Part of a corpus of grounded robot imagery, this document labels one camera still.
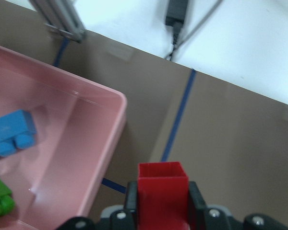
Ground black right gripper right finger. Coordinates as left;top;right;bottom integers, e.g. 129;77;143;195
187;182;207;230

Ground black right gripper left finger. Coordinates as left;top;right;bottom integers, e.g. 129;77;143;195
123;181;138;230

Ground red toy block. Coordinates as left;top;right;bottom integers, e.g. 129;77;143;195
137;161;189;230

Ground green toy block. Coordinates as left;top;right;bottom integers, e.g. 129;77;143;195
0;179;15;216

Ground blue toy block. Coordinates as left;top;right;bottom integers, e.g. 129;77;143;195
0;110;36;158

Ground pink plastic box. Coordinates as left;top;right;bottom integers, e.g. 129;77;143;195
0;46;127;230

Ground black power adapter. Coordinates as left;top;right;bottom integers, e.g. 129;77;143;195
165;0;189;26

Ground aluminium frame post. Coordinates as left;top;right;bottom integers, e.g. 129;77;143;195
30;0;85;43

